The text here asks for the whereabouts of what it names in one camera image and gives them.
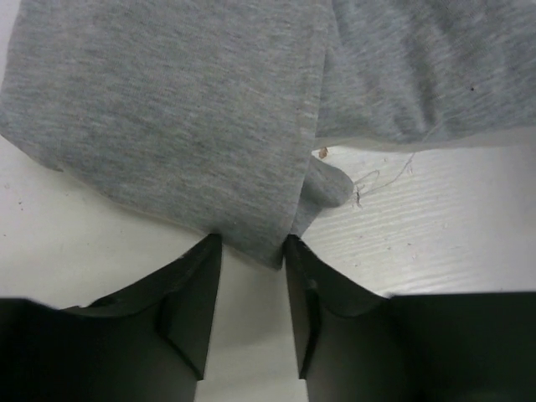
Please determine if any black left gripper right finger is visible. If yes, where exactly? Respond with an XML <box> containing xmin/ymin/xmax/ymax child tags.
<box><xmin>284</xmin><ymin>235</ymin><xmax>535</xmax><ymax>401</ymax></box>

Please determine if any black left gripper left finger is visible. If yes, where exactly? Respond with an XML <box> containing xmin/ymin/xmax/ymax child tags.
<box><xmin>1</xmin><ymin>234</ymin><xmax>222</xmax><ymax>401</ymax></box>

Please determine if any grey tank top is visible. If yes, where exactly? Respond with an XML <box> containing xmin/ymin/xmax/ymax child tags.
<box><xmin>1</xmin><ymin>1</ymin><xmax>535</xmax><ymax>268</ymax></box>

